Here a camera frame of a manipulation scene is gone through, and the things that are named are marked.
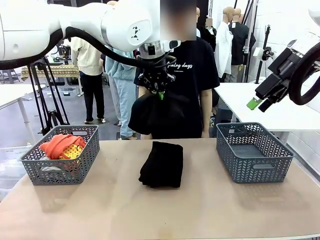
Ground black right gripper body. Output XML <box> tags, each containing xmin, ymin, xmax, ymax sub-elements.
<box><xmin>254</xmin><ymin>46</ymin><xmax>305</xmax><ymax>101</ymax></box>

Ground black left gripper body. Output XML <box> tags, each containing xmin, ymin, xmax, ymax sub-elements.
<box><xmin>136</xmin><ymin>56</ymin><xmax>174</xmax><ymax>77</ymax></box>

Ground black shirt garment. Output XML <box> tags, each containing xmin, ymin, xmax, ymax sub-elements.
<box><xmin>127</xmin><ymin>93</ymin><xmax>193</xmax><ymax>140</ymax></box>

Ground black trousers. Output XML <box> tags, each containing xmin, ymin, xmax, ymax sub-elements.
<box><xmin>138</xmin><ymin>141</ymin><xmax>185</xmax><ymax>189</ymax></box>

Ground orange printed garment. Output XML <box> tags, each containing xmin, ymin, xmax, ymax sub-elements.
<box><xmin>39</xmin><ymin>133</ymin><xmax>87</xmax><ymax>161</ymax></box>

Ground person's right forearm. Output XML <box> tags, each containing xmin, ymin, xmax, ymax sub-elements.
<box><xmin>138</xmin><ymin>84</ymin><xmax>152</xmax><ymax>101</ymax></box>

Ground person's left forearm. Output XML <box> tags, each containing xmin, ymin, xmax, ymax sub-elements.
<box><xmin>199</xmin><ymin>87</ymin><xmax>213</xmax><ymax>131</ymax></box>

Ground white work table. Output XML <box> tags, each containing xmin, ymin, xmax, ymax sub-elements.
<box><xmin>214</xmin><ymin>81</ymin><xmax>320</xmax><ymax>132</ymax></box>
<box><xmin>0</xmin><ymin>83</ymin><xmax>48</xmax><ymax>126</ymax></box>

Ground black stand pole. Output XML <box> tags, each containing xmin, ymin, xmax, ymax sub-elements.
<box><xmin>254</xmin><ymin>24</ymin><xmax>272</xmax><ymax>85</ymax></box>

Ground person in jeans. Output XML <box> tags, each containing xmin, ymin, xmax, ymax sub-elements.
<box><xmin>104</xmin><ymin>48</ymin><xmax>138</xmax><ymax>140</ymax></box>

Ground person in black t-shirt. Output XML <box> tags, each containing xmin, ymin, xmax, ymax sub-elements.
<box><xmin>159</xmin><ymin>0</ymin><xmax>221</xmax><ymax>140</ymax></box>

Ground mannequin in black jacket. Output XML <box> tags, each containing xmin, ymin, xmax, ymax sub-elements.
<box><xmin>229</xmin><ymin>7</ymin><xmax>257</xmax><ymax>83</ymax></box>

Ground mannequin in white shirt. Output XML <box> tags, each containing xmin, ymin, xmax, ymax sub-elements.
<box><xmin>214</xmin><ymin>6</ymin><xmax>235</xmax><ymax>83</ymax></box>

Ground mannequin in dark suit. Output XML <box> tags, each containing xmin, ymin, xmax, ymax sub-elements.
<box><xmin>196</xmin><ymin>7</ymin><xmax>217</xmax><ymax>52</ymax></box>

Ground mannequin in cream jacket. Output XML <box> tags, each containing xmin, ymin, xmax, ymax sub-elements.
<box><xmin>70</xmin><ymin>36</ymin><xmax>105</xmax><ymax>125</ymax></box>

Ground grey plastic basket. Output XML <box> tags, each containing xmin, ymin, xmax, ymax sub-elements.
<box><xmin>19</xmin><ymin>124</ymin><xmax>101</xmax><ymax>186</ymax></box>
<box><xmin>215</xmin><ymin>121</ymin><xmax>296</xmax><ymax>185</ymax></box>

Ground table with patterned cloth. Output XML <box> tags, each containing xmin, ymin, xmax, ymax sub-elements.
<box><xmin>21</xmin><ymin>64</ymin><xmax>81</xmax><ymax>81</ymax></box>

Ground black tripod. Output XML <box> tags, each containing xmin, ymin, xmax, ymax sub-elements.
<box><xmin>26</xmin><ymin>56</ymin><xmax>71</xmax><ymax>136</ymax></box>

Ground black right arm hose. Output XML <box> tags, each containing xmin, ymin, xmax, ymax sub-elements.
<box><xmin>288</xmin><ymin>42</ymin><xmax>320</xmax><ymax>106</ymax></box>

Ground black arm hose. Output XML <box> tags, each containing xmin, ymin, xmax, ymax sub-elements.
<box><xmin>288</xmin><ymin>42</ymin><xmax>320</xmax><ymax>106</ymax></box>
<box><xmin>0</xmin><ymin>26</ymin><xmax>173</xmax><ymax>76</ymax></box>

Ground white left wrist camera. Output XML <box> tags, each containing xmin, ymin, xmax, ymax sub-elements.
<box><xmin>161</xmin><ymin>39</ymin><xmax>182</xmax><ymax>53</ymax></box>

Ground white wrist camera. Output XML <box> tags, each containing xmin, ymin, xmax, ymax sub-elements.
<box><xmin>161</xmin><ymin>39</ymin><xmax>182</xmax><ymax>53</ymax></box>
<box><xmin>252</xmin><ymin>46</ymin><xmax>274</xmax><ymax>61</ymax></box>

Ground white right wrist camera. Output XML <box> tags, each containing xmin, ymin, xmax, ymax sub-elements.
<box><xmin>252</xmin><ymin>46</ymin><xmax>274</xmax><ymax>61</ymax></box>

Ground black left arm hose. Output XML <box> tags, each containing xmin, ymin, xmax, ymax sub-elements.
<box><xmin>0</xmin><ymin>26</ymin><xmax>173</xmax><ymax>76</ymax></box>

